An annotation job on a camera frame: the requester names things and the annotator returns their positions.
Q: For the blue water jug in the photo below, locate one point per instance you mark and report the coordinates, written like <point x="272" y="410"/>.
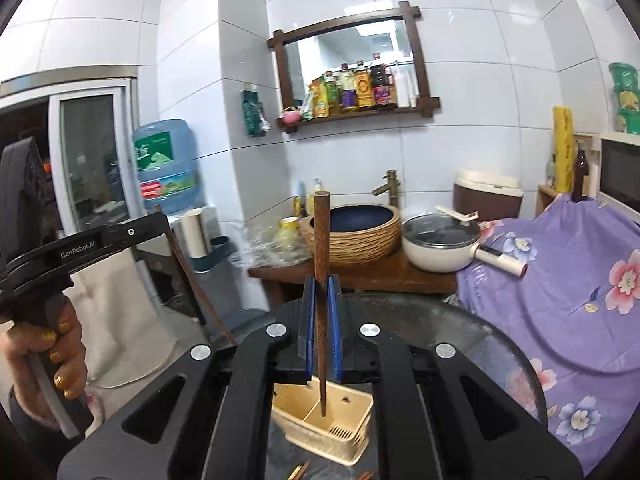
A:
<point x="167" y="165"/>

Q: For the small pink bowl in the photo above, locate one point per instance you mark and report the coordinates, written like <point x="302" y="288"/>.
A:
<point x="291" y="116"/>

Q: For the yellow cup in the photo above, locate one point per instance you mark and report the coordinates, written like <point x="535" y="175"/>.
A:
<point x="289" y="230"/>

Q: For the person's left forearm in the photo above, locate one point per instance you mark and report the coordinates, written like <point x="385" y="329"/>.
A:
<point x="35" y="422"/>

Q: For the yellow wrap roll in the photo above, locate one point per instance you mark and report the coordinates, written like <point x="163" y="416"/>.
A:
<point x="563" y="150"/>

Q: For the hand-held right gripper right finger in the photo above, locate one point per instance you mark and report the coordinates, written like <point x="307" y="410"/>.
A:
<point x="334" y="322"/>

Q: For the brown wooden chopstick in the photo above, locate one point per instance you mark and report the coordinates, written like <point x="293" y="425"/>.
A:
<point x="195" y="275"/>
<point x="299" y="471"/>
<point x="321" y="240"/>
<point x="366" y="475"/>

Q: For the orange label sauce bottle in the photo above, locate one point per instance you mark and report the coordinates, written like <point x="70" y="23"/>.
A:
<point x="363" y="86"/>

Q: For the aluminium glass door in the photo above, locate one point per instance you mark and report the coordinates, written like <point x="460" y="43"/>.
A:
<point x="90" y="160"/>

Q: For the white microwave oven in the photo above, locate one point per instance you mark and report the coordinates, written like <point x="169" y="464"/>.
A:
<point x="620" y="175"/>

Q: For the clear plastic bags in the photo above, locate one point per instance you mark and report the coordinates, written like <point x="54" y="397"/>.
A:
<point x="260" y="247"/>

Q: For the person's left hand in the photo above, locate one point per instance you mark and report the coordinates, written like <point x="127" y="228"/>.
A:
<point x="70" y="355"/>

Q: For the wooden sink cabinet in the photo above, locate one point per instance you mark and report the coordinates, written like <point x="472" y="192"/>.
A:
<point x="390" y="277"/>

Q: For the bronze bamboo style faucet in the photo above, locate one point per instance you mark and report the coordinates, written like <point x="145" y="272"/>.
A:
<point x="389" y="187"/>

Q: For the yellow soap bottle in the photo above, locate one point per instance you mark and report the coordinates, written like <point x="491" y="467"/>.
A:
<point x="316" y="187"/>

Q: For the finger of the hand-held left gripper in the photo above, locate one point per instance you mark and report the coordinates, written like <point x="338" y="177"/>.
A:
<point x="140" y="232"/>

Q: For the brown and white rice cooker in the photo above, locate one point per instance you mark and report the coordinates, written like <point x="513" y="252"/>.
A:
<point x="487" y="200"/>

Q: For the green hanging packet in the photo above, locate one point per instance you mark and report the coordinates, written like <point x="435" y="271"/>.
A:
<point x="254" y="112"/>

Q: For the white frying pan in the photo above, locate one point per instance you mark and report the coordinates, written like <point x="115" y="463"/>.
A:
<point x="435" y="260"/>

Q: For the dark soy sauce bottle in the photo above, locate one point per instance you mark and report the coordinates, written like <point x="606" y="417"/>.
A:
<point x="382" y="85"/>

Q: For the wooden storage box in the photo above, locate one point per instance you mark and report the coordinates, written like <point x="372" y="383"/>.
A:
<point x="545" y="200"/>

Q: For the green oil bottle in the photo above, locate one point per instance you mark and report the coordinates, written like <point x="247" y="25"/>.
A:
<point x="332" y="91"/>

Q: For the beige plastic utensil holder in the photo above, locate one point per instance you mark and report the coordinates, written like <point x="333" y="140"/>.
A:
<point x="345" y="440"/>

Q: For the purple floral cloth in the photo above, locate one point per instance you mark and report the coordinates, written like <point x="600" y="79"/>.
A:
<point x="565" y="300"/>

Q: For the teal cup holder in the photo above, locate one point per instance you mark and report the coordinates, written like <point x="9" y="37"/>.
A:
<point x="217" y="253"/>

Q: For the yellow seasoning packet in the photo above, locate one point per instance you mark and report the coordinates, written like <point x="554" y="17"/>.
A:
<point x="319" y="99"/>

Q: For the brown glass bottle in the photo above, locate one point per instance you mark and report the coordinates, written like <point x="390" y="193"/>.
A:
<point x="580" y="180"/>

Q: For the glass pan lid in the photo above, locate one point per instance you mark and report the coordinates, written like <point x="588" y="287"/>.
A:
<point x="440" y="232"/>

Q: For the woven rim sink basin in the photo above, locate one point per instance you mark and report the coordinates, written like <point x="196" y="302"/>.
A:
<point x="360" y="247"/>

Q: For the blue toothbrush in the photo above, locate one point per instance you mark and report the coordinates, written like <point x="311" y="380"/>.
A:
<point x="301" y="195"/>

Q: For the purple label sauce bottle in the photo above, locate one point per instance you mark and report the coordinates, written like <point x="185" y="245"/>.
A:
<point x="348" y="88"/>

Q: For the white rice paddle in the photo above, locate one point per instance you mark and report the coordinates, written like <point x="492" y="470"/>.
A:
<point x="457" y="214"/>

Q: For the white paper cup tube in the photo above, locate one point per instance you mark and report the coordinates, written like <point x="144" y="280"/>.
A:
<point x="196" y="235"/>

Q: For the water dispenser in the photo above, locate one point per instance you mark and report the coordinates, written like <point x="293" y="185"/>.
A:
<point x="170" y="285"/>

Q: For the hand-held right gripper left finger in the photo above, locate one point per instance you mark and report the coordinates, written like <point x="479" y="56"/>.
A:
<point x="307" y="312"/>

